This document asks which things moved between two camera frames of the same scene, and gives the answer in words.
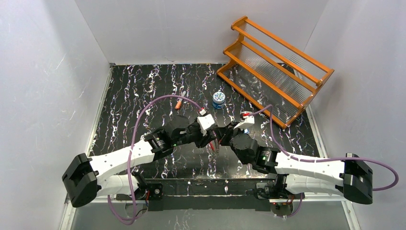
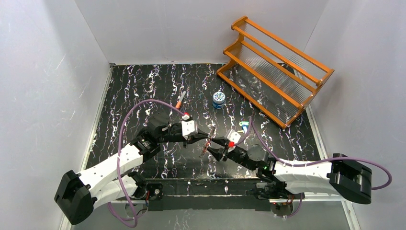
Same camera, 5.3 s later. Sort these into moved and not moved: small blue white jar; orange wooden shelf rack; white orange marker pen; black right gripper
Moved: black right gripper
Not moved: orange wooden shelf rack; small blue white jar; white orange marker pen
